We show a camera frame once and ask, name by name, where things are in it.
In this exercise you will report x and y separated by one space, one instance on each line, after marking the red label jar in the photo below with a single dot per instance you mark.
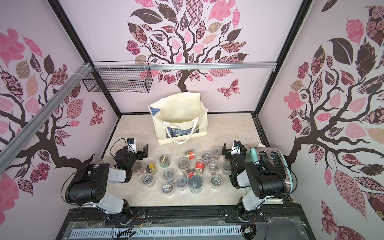
200 167

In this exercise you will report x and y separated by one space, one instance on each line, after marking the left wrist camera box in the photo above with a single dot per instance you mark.
131 143

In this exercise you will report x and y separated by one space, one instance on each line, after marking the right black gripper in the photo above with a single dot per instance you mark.
228 152

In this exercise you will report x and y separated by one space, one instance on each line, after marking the mint green chrome toaster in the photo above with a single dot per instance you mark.
268 173

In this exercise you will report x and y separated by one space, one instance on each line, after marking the aluminium rail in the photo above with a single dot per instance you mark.
198 66
11 150

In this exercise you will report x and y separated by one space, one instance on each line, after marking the clear lid seed jar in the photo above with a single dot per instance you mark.
184 164

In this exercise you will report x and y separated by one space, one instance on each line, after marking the cream canvas tote bag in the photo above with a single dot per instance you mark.
179 117

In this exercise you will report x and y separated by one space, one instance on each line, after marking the black wire wall basket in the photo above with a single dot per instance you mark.
119 77

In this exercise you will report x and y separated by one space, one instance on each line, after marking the aluminium rail left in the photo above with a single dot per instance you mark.
11 150

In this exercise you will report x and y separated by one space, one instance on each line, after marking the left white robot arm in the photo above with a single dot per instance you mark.
89 184

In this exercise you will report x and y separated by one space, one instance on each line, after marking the aluminium rail back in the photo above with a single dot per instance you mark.
198 66

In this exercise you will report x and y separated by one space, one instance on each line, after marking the eleventh clear seed jar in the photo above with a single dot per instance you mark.
207 157

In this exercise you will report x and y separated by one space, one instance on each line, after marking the twelfth clear seed jar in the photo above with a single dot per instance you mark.
182 183

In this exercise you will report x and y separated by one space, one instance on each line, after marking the white slotted cable duct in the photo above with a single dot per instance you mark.
154 232

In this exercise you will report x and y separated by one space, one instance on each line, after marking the yellow label jar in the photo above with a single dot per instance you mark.
150 168

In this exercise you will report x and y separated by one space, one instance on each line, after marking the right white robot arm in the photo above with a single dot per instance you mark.
240 180

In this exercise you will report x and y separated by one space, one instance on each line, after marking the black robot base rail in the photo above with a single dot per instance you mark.
270 222

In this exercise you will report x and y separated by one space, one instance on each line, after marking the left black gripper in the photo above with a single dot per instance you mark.
145 152

